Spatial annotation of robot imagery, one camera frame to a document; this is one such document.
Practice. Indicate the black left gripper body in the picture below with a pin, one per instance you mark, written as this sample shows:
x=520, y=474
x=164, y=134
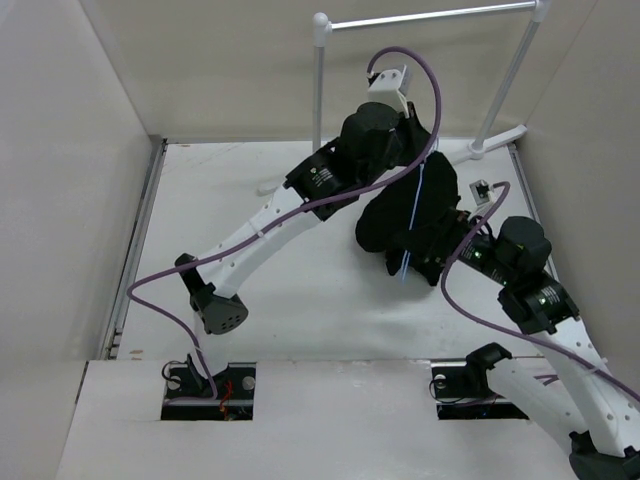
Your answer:
x=402, y=150

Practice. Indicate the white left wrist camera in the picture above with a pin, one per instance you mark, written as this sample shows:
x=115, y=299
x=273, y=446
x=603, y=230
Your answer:
x=390, y=87

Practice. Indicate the black trousers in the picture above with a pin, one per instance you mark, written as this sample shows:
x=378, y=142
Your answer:
x=403, y=220

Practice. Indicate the light blue wire hanger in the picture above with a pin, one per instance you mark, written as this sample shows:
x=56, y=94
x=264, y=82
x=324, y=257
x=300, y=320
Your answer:
x=406, y=255

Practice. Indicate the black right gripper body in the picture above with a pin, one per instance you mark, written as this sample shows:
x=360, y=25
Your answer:
x=477, y=252

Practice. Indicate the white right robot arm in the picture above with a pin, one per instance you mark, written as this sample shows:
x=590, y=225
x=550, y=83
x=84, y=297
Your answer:
x=595, y=422

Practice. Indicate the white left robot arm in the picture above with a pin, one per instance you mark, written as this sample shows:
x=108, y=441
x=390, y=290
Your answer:
x=310, y=194

